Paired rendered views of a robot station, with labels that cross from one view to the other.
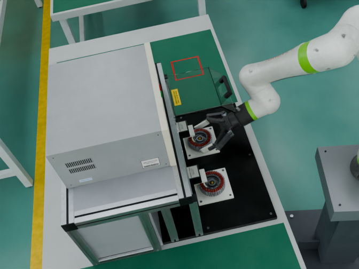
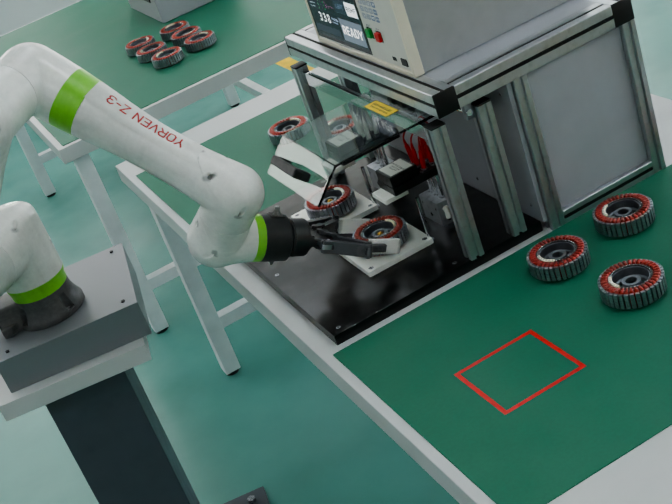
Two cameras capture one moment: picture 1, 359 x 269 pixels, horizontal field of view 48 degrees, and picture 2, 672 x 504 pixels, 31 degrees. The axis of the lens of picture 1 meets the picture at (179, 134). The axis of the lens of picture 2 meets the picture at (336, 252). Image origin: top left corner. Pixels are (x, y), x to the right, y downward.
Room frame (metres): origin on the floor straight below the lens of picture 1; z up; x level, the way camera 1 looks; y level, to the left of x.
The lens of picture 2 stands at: (3.16, -0.74, 1.89)
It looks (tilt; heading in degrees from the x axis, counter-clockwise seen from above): 27 degrees down; 165
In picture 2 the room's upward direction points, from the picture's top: 20 degrees counter-clockwise
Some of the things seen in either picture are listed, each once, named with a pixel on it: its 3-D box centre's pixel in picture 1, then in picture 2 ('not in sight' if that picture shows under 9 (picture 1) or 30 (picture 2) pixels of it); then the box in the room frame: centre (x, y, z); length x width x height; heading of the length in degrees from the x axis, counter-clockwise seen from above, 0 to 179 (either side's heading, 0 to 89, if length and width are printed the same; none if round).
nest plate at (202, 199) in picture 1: (212, 186); (334, 212); (0.88, -0.09, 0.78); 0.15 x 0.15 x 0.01; 1
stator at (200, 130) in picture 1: (200, 139); (380, 235); (1.12, -0.09, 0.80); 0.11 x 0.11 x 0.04
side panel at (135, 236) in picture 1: (117, 238); not in sight; (0.67, 0.30, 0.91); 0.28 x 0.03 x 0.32; 91
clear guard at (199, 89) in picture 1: (190, 96); (361, 138); (1.18, -0.08, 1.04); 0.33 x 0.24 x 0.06; 91
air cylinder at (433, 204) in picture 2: not in sight; (440, 205); (1.12, 0.06, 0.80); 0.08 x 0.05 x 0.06; 1
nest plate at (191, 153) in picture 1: (200, 142); (384, 246); (1.12, -0.09, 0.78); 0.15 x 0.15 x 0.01; 1
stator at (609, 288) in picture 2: not in sight; (632, 283); (1.63, 0.14, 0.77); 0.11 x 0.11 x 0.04
